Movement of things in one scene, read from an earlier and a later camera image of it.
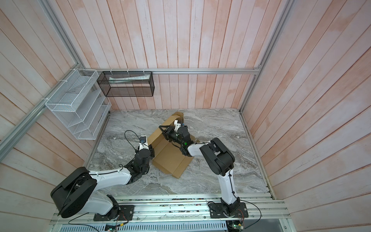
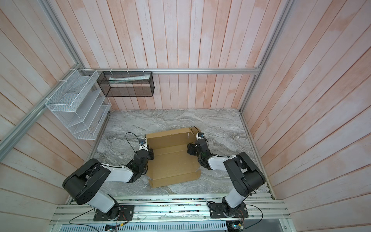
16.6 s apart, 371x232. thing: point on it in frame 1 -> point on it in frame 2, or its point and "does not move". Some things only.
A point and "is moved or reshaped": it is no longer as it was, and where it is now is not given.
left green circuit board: (111, 227) does not move
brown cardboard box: (167, 156) is moved or reshaped
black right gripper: (168, 133) -> (191, 148)
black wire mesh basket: (126, 83) does not move
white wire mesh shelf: (80, 104) does not move
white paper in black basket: (116, 79) does not move
